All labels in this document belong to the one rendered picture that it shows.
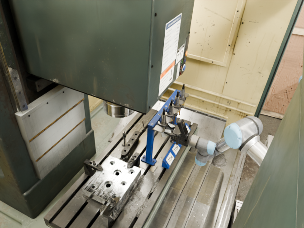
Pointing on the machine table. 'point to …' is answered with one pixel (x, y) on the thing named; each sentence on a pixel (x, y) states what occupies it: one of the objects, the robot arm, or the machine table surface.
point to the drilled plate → (109, 169)
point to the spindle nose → (116, 110)
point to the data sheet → (171, 41)
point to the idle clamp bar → (130, 144)
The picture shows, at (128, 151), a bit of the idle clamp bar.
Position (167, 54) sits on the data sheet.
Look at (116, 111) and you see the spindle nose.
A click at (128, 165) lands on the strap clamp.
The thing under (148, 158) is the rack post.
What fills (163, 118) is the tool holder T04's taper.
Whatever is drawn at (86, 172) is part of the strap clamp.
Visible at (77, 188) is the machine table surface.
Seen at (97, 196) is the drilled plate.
